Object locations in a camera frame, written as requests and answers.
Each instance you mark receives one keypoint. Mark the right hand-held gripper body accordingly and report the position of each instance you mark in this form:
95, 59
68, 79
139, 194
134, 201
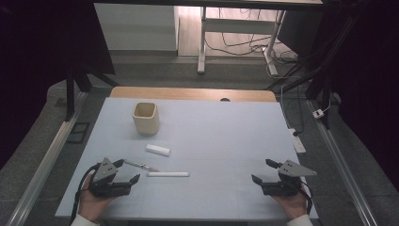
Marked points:
291, 169

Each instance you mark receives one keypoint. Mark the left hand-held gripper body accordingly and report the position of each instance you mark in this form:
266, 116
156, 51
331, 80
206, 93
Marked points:
105, 171

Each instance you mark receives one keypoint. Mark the long white pen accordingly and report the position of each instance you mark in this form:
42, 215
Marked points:
167, 174

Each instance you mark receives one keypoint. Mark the short white cylinder stick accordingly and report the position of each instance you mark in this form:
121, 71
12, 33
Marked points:
158, 150

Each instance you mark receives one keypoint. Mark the beige square pen holder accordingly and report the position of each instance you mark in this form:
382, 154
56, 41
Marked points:
146, 124

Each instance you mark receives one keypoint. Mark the person's right hand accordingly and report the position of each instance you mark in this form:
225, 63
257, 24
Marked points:
293, 205

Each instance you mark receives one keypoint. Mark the person's left hand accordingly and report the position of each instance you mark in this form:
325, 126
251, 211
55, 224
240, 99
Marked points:
91, 205

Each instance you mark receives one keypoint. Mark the white power strip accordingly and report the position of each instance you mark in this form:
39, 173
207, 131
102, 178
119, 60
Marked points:
298, 142

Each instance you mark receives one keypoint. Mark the pale blue table mat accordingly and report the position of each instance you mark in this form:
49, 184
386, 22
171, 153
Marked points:
219, 132

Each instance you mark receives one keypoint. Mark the small white adapter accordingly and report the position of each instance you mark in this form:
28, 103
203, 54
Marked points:
318, 113

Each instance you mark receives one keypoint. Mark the black metal stand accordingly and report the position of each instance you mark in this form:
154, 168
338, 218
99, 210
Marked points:
316, 84
70, 94

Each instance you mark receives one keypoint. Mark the wooden table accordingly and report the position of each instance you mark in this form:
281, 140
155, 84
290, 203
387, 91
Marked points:
188, 93

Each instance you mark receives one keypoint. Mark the dark curtain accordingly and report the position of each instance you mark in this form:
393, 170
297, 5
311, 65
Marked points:
373, 78
31, 62

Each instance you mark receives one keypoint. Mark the white cabinet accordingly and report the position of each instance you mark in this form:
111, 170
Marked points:
138, 28

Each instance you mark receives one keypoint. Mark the black floor frame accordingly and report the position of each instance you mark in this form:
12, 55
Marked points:
78, 132

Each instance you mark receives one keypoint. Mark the aluminium floor rail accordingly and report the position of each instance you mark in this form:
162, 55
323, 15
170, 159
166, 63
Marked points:
47, 160
342, 169

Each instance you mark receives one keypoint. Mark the white desk frame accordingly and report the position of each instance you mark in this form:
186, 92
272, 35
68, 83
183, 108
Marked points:
238, 25

